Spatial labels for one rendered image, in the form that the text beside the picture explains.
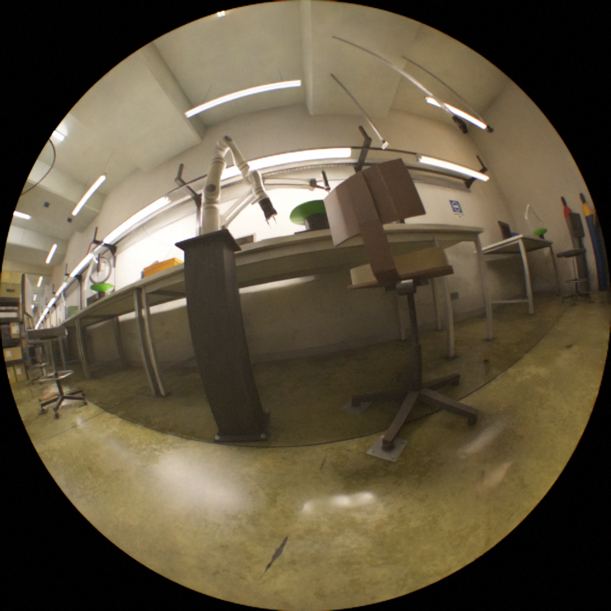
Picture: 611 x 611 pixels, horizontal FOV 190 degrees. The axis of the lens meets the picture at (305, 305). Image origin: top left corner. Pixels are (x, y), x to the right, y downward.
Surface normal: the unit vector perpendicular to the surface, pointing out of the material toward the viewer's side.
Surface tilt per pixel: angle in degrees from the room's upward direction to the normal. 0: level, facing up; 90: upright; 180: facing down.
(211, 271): 90
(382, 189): 90
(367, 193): 93
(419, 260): 90
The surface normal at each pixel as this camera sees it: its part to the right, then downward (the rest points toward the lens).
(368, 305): -0.03, 0.00
